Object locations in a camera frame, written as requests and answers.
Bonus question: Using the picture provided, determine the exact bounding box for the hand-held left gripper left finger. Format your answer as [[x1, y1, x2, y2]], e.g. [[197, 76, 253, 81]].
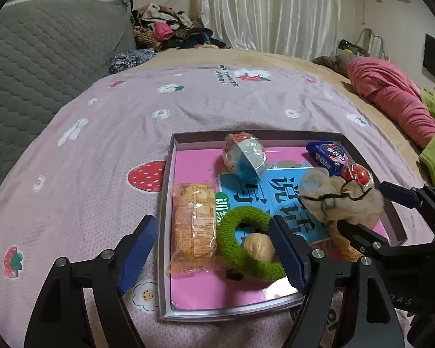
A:
[[23, 215, 159, 348]]

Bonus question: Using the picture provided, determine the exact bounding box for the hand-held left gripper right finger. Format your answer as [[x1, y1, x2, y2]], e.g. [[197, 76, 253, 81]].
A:
[[268, 215, 401, 348]]

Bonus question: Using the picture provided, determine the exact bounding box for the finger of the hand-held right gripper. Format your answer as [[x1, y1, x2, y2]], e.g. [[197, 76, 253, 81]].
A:
[[379, 181, 435, 222], [328, 218, 391, 260]]

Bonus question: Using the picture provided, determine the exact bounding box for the yellow cracker packet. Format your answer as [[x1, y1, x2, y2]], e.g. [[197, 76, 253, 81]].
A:
[[333, 225, 363, 262], [167, 183, 220, 274]]

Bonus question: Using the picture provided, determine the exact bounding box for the walnut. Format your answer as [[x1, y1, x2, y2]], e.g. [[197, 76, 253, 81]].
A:
[[242, 233, 276, 262]]

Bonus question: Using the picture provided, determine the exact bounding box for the beige mesh scrunchie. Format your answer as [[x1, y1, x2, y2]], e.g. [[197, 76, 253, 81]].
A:
[[298, 168, 385, 225]]

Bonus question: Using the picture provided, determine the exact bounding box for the small toy egg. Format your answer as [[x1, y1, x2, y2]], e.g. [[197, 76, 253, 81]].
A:
[[341, 163, 372, 189]]

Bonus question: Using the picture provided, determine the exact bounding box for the dark cardboard box tray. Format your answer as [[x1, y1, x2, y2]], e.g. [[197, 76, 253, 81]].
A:
[[157, 130, 408, 322]]

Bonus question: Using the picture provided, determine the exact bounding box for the green fuzzy scrunchie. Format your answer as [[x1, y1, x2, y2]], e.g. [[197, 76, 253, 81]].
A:
[[217, 206, 287, 281]]

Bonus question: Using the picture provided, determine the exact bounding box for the blue cookie packet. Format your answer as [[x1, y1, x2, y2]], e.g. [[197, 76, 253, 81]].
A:
[[306, 141, 349, 175]]

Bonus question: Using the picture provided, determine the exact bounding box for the large toy egg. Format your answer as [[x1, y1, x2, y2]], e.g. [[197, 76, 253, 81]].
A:
[[222, 132, 268, 182]]

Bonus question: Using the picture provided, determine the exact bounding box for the pink quilt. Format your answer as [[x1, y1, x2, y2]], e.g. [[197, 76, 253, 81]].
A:
[[347, 57, 435, 149]]

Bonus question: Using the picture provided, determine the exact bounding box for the pink printed blanket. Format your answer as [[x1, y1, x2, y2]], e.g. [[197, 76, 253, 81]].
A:
[[0, 63, 432, 348]]

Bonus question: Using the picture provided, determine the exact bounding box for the brown cloth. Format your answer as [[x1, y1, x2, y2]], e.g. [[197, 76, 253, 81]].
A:
[[312, 54, 352, 77]]

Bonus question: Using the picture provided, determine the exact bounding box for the black bag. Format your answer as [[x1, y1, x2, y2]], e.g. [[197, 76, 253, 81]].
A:
[[339, 39, 370, 57]]

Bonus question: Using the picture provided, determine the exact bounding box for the blue floral cloth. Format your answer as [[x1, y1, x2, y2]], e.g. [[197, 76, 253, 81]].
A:
[[109, 48, 156, 75]]

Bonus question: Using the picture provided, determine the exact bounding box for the grey quilted headboard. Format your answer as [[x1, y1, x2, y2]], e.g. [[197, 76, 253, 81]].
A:
[[0, 0, 136, 207]]

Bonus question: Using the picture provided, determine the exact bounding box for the white curtain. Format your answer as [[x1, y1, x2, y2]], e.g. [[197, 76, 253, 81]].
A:
[[196, 0, 343, 60]]

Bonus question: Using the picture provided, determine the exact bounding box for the pile of clothes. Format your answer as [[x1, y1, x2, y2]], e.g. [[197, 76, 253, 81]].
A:
[[130, 0, 227, 51]]

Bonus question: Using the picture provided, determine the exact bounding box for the white chair frame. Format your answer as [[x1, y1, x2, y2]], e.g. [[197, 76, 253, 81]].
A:
[[359, 28, 387, 59]]

